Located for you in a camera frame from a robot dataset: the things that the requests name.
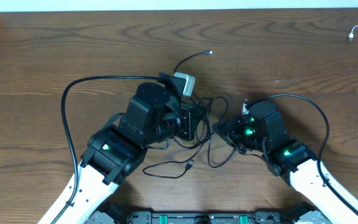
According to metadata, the black usb cable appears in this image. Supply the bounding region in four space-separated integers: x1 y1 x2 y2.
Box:
142 50 239 179

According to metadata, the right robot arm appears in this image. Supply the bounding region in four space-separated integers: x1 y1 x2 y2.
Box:
213 101 358 223

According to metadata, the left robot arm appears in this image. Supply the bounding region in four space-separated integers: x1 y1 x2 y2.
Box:
40 80 204 223

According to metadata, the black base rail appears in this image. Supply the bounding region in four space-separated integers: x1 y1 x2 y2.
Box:
86 202 331 224

